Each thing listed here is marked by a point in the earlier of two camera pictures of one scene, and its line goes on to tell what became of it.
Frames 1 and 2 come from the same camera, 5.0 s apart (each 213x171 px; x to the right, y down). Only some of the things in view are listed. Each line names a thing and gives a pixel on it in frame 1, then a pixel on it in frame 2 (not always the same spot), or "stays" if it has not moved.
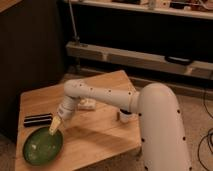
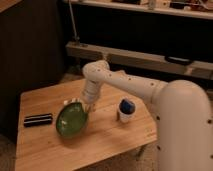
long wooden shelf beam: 134,59 stays
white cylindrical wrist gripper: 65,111 -> 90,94
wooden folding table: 92,135 stays
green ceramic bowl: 41,148 -> 72,120
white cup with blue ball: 124,115 stays
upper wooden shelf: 200,9 stays
